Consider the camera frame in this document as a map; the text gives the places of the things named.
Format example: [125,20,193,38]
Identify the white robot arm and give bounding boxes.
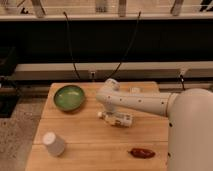
[96,79,213,171]

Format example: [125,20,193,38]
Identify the white wall outlet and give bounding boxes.
[88,70,96,80]

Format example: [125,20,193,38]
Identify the small white box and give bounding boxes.
[129,87,141,93]

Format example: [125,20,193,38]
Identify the green bowl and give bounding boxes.
[53,85,85,111]

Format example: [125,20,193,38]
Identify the black hanging cable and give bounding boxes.
[62,11,82,81]
[105,10,142,81]

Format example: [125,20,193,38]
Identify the black equipment at left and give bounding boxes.
[0,46,19,118]

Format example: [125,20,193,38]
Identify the dark red chili pepper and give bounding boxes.
[129,148,155,159]

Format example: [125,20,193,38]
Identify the white paper cup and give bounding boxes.
[42,132,65,157]

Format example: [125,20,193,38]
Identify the black cables beside table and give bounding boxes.
[179,74,186,92]

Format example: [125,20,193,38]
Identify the left black hanging cable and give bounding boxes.
[62,11,82,81]

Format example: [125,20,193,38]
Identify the white plastic bottle with label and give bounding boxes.
[97,112,133,127]

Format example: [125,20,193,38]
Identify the right black hanging cable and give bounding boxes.
[105,10,142,81]

